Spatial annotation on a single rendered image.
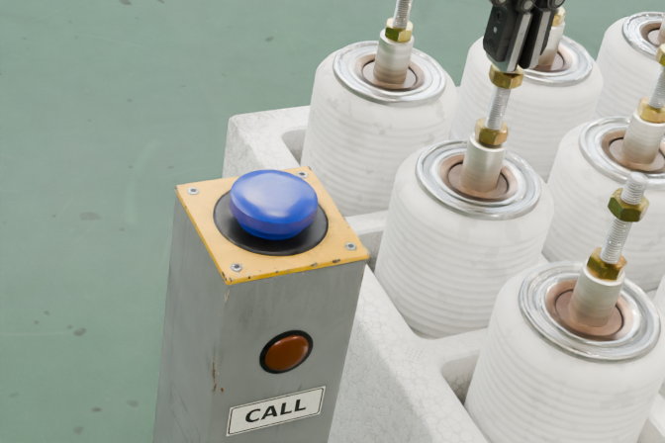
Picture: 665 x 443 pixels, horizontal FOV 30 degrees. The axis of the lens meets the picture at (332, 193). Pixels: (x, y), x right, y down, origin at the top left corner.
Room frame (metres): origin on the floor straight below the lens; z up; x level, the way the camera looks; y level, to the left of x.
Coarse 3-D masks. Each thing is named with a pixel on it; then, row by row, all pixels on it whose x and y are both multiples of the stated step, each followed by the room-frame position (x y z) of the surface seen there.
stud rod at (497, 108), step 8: (512, 72) 0.60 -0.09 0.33; (496, 88) 0.60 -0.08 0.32; (496, 96) 0.60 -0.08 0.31; (504, 96) 0.60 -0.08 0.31; (496, 104) 0.60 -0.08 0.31; (504, 104) 0.60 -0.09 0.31; (488, 112) 0.60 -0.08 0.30; (496, 112) 0.60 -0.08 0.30; (504, 112) 0.60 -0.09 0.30; (488, 120) 0.60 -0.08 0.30; (496, 120) 0.60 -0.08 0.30; (488, 128) 0.60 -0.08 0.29; (496, 128) 0.60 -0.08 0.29
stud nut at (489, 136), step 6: (480, 120) 0.61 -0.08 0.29; (480, 126) 0.60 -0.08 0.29; (504, 126) 0.60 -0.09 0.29; (474, 132) 0.60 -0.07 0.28; (480, 132) 0.60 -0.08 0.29; (486, 132) 0.60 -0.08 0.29; (492, 132) 0.60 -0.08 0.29; (498, 132) 0.60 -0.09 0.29; (504, 132) 0.60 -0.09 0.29; (480, 138) 0.60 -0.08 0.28; (486, 138) 0.60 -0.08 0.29; (492, 138) 0.59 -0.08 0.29; (498, 138) 0.60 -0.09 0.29; (504, 138) 0.60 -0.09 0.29; (492, 144) 0.59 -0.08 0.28
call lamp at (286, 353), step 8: (288, 336) 0.42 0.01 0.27; (296, 336) 0.42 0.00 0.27; (280, 344) 0.42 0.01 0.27; (288, 344) 0.42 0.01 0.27; (296, 344) 0.42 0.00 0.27; (304, 344) 0.42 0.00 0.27; (272, 352) 0.41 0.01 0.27; (280, 352) 0.42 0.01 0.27; (288, 352) 0.42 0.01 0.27; (296, 352) 0.42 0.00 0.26; (304, 352) 0.42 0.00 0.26; (272, 360) 0.41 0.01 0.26; (280, 360) 0.42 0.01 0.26; (288, 360) 0.42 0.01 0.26; (296, 360) 0.42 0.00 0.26; (272, 368) 0.41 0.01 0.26; (280, 368) 0.42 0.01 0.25; (288, 368) 0.42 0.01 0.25
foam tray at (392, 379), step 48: (240, 144) 0.71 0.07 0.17; (288, 144) 0.73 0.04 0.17; (384, 336) 0.53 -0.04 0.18; (480, 336) 0.55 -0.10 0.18; (384, 384) 0.51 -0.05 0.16; (432, 384) 0.50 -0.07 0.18; (336, 432) 0.54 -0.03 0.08; (384, 432) 0.50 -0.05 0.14; (432, 432) 0.47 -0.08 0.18; (480, 432) 0.47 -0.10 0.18
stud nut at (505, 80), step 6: (492, 66) 0.60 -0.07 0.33; (492, 72) 0.60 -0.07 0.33; (498, 72) 0.60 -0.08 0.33; (504, 72) 0.60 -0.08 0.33; (516, 72) 0.60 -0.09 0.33; (522, 72) 0.60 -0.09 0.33; (492, 78) 0.60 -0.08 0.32; (498, 78) 0.60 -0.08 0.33; (504, 78) 0.60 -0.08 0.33; (510, 78) 0.59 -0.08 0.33; (516, 78) 0.60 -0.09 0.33; (522, 78) 0.60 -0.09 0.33; (498, 84) 0.60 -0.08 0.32; (504, 84) 0.59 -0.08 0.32; (510, 84) 0.59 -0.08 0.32; (516, 84) 0.60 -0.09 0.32
